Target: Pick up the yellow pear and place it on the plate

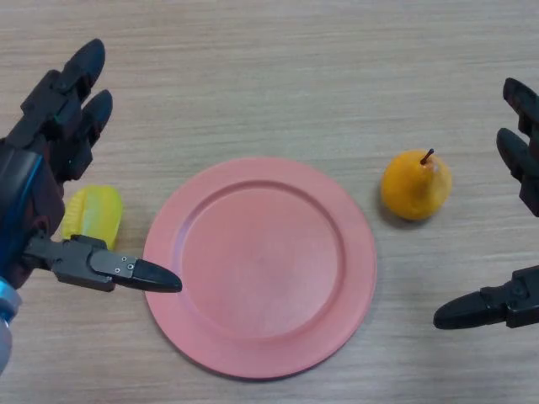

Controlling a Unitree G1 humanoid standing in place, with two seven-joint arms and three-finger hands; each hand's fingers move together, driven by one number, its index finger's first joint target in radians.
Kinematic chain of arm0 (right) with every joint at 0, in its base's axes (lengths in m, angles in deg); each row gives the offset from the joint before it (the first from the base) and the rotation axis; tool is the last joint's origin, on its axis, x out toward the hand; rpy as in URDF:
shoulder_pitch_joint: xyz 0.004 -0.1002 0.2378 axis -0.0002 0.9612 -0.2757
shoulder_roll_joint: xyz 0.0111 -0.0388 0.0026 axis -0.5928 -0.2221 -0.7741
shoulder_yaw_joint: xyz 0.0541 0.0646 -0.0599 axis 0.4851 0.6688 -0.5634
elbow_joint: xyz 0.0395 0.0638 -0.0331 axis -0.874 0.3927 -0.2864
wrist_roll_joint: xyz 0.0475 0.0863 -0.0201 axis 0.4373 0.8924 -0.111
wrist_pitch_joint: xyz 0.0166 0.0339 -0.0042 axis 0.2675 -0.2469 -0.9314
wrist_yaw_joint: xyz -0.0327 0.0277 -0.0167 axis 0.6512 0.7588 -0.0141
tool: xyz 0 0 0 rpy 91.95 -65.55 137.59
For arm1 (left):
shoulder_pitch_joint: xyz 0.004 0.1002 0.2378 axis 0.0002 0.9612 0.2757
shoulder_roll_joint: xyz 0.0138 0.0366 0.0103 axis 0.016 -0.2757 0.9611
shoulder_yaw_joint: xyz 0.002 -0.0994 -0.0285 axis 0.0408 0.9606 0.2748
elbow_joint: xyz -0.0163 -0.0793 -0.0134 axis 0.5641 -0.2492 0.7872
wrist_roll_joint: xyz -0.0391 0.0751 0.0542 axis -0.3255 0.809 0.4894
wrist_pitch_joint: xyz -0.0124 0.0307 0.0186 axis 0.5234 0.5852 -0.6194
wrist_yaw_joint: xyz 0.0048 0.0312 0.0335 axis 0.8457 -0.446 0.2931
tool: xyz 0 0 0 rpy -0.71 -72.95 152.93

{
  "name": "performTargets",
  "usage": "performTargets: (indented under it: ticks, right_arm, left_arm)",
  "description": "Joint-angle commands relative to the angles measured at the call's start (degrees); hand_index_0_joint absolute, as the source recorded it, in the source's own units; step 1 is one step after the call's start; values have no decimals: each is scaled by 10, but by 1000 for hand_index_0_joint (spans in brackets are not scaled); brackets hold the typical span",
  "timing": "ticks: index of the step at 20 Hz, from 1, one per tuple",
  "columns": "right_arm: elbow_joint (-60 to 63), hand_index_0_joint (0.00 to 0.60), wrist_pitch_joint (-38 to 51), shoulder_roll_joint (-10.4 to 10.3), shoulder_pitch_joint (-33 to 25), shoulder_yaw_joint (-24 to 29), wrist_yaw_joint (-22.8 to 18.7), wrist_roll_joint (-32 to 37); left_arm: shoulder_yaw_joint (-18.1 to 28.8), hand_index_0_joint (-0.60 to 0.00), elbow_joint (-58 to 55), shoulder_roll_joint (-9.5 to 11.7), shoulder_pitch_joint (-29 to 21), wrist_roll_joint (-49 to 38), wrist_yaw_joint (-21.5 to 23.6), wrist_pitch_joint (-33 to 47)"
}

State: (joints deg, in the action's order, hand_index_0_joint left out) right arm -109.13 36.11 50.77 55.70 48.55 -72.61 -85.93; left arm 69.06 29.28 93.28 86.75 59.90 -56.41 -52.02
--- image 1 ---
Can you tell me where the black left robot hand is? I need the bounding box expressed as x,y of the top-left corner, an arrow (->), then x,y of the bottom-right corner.
0,38 -> 183,295

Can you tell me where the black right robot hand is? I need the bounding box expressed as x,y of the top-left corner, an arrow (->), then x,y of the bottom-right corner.
433,77 -> 539,331

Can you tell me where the yellow pear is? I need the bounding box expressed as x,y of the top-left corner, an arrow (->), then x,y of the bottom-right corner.
381,147 -> 454,222

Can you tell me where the pink round plate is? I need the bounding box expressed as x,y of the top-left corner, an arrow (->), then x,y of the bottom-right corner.
141,157 -> 378,370

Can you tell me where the yellow starfruit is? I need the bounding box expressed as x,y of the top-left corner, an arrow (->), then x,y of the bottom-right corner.
60,183 -> 124,250

